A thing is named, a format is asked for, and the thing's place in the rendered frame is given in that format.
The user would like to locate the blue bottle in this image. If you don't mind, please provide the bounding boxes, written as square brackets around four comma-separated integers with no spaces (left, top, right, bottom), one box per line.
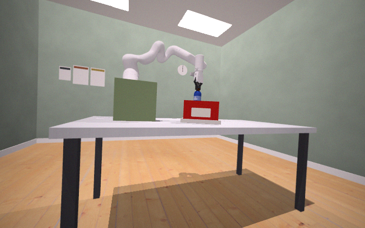
[193,88,202,101]

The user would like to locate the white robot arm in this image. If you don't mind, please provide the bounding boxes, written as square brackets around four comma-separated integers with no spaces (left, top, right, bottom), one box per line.
[122,41,207,80]

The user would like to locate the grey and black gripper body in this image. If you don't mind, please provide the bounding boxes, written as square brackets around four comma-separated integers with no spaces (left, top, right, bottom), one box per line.
[194,71,203,83]

